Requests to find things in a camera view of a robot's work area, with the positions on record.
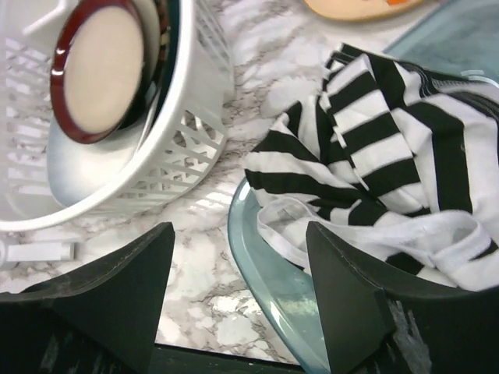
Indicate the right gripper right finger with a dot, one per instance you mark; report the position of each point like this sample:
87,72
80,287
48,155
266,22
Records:
379,319

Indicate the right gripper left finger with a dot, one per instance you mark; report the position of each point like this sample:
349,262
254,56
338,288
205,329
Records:
99,318

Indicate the zebra striped tank top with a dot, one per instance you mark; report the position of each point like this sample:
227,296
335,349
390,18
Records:
397,160

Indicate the white clothes rack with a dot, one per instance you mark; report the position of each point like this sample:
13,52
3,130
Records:
13,253

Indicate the white plastic basket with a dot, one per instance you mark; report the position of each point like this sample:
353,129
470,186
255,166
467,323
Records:
46,180

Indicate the red rimmed plate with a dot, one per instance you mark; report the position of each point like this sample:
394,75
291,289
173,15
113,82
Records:
106,59

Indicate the blue transparent bin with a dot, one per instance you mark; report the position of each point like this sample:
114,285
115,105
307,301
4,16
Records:
459,39

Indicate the dark patterned plate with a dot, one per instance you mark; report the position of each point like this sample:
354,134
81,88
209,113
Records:
163,39

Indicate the beige bird plate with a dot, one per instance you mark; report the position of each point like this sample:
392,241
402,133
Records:
360,10

